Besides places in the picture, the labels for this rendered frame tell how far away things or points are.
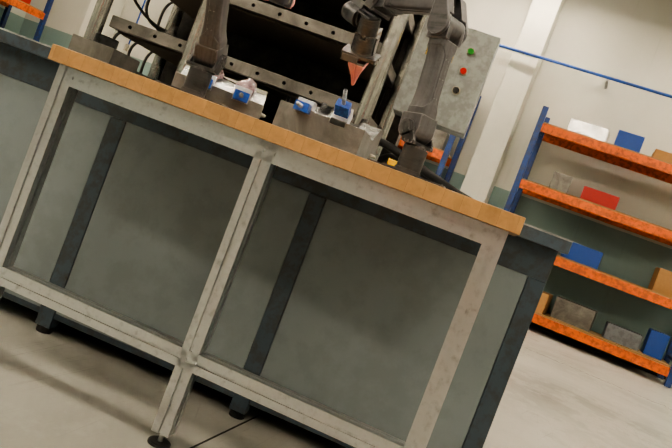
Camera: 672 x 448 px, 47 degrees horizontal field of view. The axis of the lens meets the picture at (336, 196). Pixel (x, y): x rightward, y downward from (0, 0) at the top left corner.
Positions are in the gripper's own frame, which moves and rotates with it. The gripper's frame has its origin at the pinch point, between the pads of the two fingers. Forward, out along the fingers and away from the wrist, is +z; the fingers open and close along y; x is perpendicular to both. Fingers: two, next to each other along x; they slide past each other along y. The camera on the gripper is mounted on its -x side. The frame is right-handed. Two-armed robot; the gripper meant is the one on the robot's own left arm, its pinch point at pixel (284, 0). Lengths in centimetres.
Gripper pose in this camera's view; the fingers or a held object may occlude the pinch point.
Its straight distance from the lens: 246.0
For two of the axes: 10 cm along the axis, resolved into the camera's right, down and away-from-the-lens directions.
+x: -3.6, 9.3, -0.1
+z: 1.9, 0.9, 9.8
